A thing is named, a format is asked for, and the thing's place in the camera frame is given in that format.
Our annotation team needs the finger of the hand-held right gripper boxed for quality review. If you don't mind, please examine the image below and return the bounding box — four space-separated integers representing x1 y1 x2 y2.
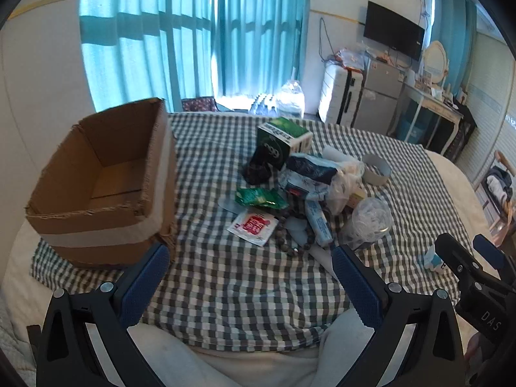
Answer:
473 234 506 275
435 233 472 281

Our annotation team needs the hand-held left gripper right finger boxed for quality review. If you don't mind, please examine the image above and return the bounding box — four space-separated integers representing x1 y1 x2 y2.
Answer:
331 245 468 387

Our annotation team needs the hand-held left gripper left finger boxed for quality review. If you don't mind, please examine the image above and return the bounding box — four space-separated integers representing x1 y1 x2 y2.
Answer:
36 244 172 387

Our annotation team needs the clear cotton swab container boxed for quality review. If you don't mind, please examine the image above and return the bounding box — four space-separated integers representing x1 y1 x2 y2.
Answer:
341 197 393 251

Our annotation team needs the white plastic bag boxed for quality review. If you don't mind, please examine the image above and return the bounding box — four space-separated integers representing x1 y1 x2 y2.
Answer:
322 147 367 214

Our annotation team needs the red white sachet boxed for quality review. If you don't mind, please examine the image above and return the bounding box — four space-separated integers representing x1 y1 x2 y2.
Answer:
226 209 278 247

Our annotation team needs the blue white tissue packet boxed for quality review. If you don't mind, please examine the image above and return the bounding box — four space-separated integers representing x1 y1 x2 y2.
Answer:
282 153 343 198

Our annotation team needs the green snack packet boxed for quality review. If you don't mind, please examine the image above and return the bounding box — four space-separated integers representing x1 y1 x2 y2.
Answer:
235 186 289 210

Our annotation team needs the brown cardboard box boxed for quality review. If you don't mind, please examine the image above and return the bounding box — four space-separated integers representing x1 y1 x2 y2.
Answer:
25 97 178 269

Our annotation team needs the small blue white bottle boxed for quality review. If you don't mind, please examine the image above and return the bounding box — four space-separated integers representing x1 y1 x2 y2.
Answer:
421 248 448 273

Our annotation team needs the white paper piece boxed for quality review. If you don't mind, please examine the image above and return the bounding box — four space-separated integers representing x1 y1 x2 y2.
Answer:
310 244 342 287

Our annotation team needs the wooden chair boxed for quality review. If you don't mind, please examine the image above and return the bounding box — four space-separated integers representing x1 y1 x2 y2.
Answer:
476 149 516 246

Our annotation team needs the white tube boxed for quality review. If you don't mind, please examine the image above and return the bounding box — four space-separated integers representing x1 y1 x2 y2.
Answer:
304 199 333 246

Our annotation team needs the checkered cloth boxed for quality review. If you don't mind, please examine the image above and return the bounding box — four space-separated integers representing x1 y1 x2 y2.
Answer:
30 111 490 349

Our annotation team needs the roll of tape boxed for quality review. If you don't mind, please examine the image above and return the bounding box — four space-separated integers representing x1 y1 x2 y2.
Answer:
361 153 392 186

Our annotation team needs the white dressing table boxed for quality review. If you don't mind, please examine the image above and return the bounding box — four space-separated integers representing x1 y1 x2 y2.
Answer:
397 81 464 156

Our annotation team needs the white louvered wardrobe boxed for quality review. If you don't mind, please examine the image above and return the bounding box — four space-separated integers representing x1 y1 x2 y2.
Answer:
455 32 516 178

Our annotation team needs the black pouch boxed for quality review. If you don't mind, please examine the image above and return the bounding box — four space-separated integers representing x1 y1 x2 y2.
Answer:
242 155 279 186

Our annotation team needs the green carton box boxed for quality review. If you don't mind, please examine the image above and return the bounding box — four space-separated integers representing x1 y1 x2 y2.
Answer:
257 117 313 170

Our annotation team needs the silver fridge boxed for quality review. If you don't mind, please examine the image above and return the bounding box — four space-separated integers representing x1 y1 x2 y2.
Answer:
352 57 406 134

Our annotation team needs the dark patterned cushion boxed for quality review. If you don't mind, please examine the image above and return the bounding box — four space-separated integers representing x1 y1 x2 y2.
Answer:
181 96 218 114

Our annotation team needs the oval vanity mirror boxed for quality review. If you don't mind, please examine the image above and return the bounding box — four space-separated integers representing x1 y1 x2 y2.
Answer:
421 40 449 85

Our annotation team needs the white suitcase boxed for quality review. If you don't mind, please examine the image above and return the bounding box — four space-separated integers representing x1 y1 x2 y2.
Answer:
318 64 369 126

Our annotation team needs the pack of water bottles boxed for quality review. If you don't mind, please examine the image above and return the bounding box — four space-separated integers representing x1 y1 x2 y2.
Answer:
249 94 280 115

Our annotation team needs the clear plastic bag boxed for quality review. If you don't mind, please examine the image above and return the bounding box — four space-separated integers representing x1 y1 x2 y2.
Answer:
334 47 373 69

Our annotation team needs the beige padded headboard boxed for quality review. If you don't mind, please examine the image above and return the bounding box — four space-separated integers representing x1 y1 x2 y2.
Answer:
0 0 97 178

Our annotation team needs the black television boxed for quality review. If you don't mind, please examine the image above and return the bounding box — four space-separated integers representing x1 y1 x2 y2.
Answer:
363 1 426 62

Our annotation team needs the narrow teal curtain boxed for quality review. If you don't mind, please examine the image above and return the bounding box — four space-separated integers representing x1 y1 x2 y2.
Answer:
429 0 478 89

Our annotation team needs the wide teal curtain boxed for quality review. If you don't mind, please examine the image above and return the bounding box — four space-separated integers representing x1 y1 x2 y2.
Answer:
78 0 311 114

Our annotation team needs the brown bead bracelet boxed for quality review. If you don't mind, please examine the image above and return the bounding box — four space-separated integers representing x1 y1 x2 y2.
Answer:
274 207 319 256

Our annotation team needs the black wall cable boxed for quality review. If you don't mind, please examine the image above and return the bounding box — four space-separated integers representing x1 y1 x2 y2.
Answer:
320 17 335 63

